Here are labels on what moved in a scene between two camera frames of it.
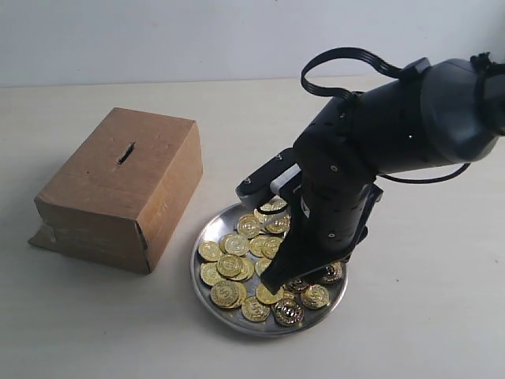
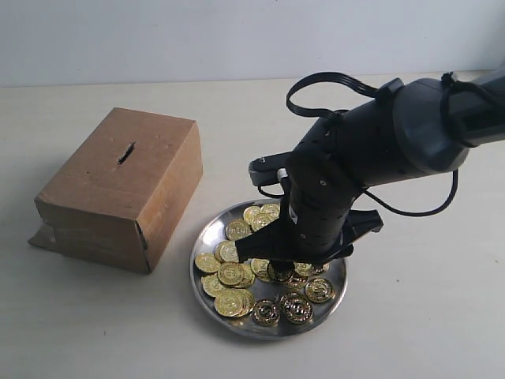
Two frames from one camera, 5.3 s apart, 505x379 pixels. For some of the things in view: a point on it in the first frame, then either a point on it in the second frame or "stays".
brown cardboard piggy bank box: x=117 y=200 stays
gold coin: x=255 y=310 -> x=265 y=312
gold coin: x=335 y=272 -> x=319 y=290
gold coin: x=211 y=250 -> x=207 y=262
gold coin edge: x=209 y=272 -> x=212 y=285
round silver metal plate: x=229 y=258 stays
